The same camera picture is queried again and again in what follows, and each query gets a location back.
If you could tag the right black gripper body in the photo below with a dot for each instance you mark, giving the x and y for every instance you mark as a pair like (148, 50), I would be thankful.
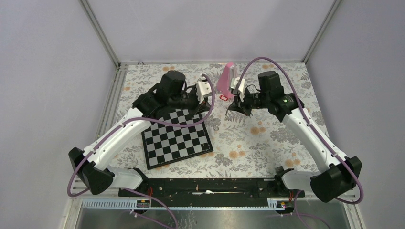
(251, 100)

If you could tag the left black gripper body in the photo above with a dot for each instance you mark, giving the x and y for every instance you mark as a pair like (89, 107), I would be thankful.
(189, 100)

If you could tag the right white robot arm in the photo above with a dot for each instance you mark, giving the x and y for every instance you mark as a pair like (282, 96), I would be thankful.
(336, 172)

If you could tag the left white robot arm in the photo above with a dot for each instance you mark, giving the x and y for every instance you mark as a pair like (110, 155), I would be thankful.
(92, 171)

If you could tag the red key tag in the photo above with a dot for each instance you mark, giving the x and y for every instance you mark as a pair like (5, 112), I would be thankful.
(224, 98)

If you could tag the pink metronome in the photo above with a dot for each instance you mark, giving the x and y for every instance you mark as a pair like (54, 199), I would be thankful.
(223, 84)

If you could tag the floral table mat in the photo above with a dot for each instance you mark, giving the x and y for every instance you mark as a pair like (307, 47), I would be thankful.
(243, 146)

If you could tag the black white chessboard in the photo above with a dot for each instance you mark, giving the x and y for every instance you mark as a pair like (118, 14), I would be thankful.
(165, 144)

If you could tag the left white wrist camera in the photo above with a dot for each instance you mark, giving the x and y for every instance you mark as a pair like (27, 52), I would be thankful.
(203, 88)

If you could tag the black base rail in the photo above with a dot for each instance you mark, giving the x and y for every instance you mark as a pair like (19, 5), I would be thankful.
(214, 193)

